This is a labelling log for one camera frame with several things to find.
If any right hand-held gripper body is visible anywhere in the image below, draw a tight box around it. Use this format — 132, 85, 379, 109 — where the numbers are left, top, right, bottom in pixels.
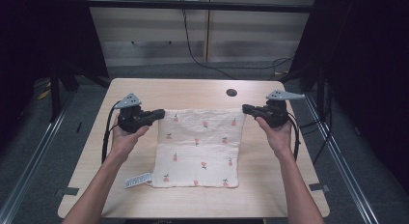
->
259, 89, 306, 128

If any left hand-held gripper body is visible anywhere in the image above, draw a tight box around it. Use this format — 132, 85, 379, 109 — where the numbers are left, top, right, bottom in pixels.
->
113, 92, 149, 134

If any white cloth with red print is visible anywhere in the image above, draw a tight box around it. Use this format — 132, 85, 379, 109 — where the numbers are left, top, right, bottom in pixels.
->
123, 107, 248, 190

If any person's left hand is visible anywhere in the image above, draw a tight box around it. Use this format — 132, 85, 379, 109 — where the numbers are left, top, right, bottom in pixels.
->
109, 115, 150, 161

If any person's right hand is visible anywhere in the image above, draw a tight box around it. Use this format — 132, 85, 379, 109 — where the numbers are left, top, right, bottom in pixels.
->
255, 116, 294, 158

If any black metal stand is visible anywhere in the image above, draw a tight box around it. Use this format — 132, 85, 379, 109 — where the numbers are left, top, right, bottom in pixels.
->
47, 64, 63, 124

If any grey tape strip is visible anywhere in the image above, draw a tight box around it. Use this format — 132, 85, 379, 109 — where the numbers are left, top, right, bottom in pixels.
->
53, 186, 80, 197
308, 182, 331, 193

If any yellow tape strip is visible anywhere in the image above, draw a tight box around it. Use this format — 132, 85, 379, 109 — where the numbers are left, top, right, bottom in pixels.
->
37, 88, 53, 101

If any dark curtain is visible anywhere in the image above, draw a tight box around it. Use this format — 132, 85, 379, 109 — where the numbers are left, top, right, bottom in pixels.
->
288, 0, 409, 193
0, 0, 110, 154

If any black horizontal bar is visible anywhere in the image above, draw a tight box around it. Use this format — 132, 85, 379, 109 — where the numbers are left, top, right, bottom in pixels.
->
86, 0, 318, 14

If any left hand-held gripper black cable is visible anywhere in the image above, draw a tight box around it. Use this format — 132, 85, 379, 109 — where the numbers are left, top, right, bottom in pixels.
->
100, 100, 123, 164

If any hand-held gripper black cable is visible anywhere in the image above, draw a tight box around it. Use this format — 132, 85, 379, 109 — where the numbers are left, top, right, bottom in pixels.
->
286, 112, 302, 162
100, 100, 123, 164

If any right hand-held gripper black cable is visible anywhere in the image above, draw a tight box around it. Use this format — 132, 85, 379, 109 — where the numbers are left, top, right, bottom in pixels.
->
286, 112, 302, 162

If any bundle of black cables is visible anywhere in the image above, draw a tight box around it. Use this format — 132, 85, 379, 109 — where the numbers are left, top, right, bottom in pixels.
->
298, 80, 335, 164

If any long black floor cable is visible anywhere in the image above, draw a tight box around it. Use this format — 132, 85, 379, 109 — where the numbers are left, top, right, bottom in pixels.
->
180, 8, 294, 81

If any metal floor rail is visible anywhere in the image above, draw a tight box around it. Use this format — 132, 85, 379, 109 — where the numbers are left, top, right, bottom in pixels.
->
0, 92, 75, 224
303, 94, 381, 224

